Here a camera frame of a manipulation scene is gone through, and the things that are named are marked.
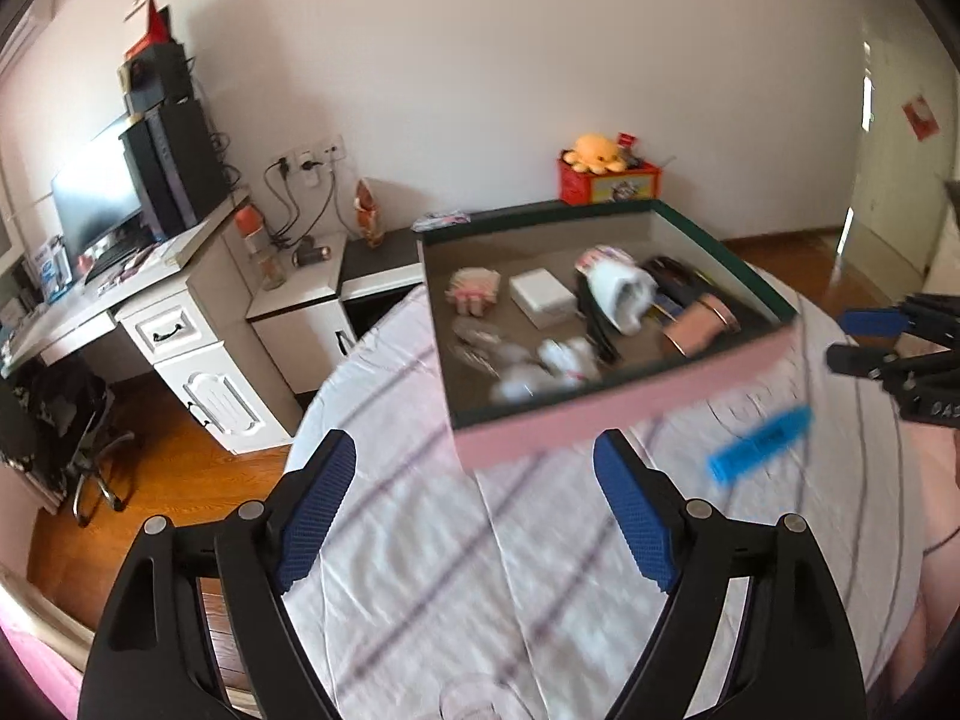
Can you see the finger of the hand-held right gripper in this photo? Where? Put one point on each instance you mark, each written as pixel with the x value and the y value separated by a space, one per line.
pixel 874 320
pixel 862 364

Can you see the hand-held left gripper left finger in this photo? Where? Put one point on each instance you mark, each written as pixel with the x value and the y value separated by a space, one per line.
pixel 319 510

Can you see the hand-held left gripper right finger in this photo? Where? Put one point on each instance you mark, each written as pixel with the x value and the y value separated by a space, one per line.
pixel 637 517

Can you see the pink storage box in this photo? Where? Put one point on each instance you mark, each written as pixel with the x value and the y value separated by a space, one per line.
pixel 570 420

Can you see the bright blue flat pack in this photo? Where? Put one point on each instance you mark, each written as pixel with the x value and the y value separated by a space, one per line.
pixel 761 442

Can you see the rose gold metal cup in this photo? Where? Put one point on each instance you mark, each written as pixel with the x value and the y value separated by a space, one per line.
pixel 697 326

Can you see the white round gadget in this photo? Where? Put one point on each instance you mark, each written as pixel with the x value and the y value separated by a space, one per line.
pixel 517 384

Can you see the white plug adapter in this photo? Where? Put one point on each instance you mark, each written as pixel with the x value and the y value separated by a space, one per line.
pixel 622 292

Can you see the white charger block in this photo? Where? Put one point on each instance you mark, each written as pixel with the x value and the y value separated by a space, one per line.
pixel 541 296

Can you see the pink small item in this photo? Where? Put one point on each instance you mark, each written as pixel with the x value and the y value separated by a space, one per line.
pixel 474 291

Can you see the striped white quilt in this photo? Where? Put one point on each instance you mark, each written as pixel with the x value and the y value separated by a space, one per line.
pixel 450 540

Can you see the pink cloth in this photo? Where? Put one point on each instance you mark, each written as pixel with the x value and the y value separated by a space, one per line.
pixel 941 577

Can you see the white nightstand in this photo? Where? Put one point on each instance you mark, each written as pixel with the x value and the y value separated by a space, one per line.
pixel 300 315

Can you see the red paper decoration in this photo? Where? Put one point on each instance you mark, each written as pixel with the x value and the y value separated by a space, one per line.
pixel 921 116

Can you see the black office chair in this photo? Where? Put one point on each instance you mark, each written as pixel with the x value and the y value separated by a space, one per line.
pixel 90 465

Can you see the white desk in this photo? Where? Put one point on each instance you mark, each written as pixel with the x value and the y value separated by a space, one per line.
pixel 172 315

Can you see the small black hair dryer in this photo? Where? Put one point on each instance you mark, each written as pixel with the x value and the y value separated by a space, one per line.
pixel 311 253

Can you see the orange cap bottle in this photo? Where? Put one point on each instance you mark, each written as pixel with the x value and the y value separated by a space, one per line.
pixel 259 244

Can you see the red printed box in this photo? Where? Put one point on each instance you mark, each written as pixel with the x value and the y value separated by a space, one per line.
pixel 609 184

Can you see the orange decorative figure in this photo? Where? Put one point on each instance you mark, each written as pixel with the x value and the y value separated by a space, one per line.
pixel 367 214

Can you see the dark jacket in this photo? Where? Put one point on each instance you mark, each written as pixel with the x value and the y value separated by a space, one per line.
pixel 37 405

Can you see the small red packet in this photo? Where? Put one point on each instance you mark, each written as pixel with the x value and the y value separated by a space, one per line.
pixel 626 141

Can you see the printed flat packet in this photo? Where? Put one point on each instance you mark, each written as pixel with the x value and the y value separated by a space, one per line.
pixel 442 221

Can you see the yellow octopus plush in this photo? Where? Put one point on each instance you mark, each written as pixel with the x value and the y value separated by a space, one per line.
pixel 596 151

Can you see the black keyboard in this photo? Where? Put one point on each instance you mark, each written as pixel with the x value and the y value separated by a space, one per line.
pixel 112 259

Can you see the pink blanket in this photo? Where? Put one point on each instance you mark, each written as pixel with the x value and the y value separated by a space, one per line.
pixel 37 675

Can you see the blue and white box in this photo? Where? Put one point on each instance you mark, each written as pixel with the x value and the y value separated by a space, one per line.
pixel 49 270

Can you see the black computer tower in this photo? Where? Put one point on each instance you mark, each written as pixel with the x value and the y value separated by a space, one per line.
pixel 176 172

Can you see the black computer monitor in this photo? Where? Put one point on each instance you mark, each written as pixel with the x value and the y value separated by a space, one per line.
pixel 97 202

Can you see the black speaker box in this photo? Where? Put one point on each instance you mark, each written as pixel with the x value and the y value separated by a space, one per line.
pixel 154 79

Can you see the red desk calendar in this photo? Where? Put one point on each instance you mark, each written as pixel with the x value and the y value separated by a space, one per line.
pixel 154 22

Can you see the white wall socket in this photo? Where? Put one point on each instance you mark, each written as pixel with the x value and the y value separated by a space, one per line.
pixel 307 163
pixel 283 163
pixel 334 147

